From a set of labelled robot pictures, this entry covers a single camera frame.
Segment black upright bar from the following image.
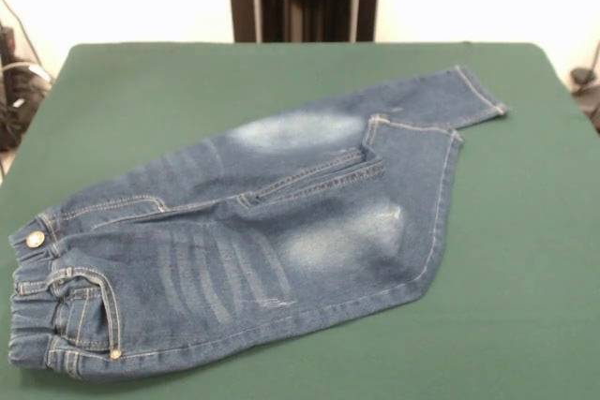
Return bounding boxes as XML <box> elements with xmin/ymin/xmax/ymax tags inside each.
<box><xmin>0</xmin><ymin>26</ymin><xmax>15</xmax><ymax>68</ymax></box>

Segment dark green table cloth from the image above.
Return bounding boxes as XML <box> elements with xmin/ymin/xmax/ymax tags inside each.
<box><xmin>0</xmin><ymin>41</ymin><xmax>600</xmax><ymax>400</ymax></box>

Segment blue denim jeans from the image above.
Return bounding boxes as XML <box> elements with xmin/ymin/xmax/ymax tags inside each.
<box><xmin>7</xmin><ymin>65</ymin><xmax>512</xmax><ymax>383</ymax></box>

